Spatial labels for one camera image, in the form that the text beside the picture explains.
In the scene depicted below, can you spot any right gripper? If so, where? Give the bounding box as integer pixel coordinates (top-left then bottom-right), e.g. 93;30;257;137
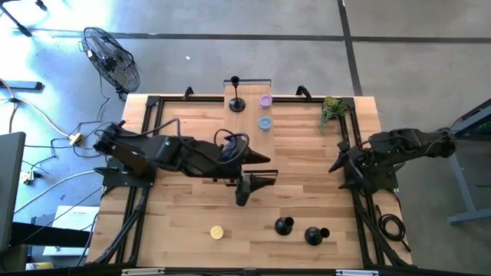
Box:
328;141;385;193

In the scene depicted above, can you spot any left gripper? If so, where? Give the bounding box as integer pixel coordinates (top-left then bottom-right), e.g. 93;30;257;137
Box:
212;136;277;208

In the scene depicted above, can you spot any black candlestick holder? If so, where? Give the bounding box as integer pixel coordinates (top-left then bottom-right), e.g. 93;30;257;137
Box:
228;75;247;113
274;216;295;237
304;226;331;247

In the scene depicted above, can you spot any artificial green potted plant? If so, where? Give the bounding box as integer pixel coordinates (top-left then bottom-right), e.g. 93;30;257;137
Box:
317;96;352;135

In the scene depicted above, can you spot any grey metal desk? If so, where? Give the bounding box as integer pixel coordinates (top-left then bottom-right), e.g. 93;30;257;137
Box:
421;97;491;226

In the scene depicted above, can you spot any black floor fan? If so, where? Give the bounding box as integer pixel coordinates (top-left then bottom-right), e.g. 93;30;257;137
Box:
80;26;141;101

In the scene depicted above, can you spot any white cardboard box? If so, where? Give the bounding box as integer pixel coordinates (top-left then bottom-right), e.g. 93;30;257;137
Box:
42;205;101;257

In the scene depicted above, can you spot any white power adapter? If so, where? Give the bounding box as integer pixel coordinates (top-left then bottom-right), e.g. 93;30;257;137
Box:
18;169;36;186

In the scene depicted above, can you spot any yellow floor object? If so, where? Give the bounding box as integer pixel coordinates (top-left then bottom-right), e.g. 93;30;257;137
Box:
25;261;55;271

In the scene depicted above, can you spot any grey monitor back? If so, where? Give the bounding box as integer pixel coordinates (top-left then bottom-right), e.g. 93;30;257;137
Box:
0;131;27;256

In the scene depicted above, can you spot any black floor bar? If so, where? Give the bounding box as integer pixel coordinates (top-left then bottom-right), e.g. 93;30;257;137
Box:
0;80;44;92

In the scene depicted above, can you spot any black tripod leg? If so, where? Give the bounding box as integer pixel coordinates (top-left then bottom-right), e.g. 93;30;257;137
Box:
0;0;34;38

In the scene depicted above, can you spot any wooden shelf riser black frame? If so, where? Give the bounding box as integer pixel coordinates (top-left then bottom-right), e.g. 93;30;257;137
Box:
221;78;279;188

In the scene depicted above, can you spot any coiled black cable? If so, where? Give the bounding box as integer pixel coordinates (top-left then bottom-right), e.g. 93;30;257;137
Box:
377;205;412;253

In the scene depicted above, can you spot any black aluminium table frame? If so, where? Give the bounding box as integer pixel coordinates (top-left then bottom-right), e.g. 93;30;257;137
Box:
86;94;414;269

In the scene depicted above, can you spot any silver metal bracket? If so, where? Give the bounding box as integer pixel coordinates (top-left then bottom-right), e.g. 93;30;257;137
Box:
121;268;166;276
335;268;381;276

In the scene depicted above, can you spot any white floor cable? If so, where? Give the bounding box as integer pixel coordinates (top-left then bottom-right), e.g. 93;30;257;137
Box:
14;170;97;215

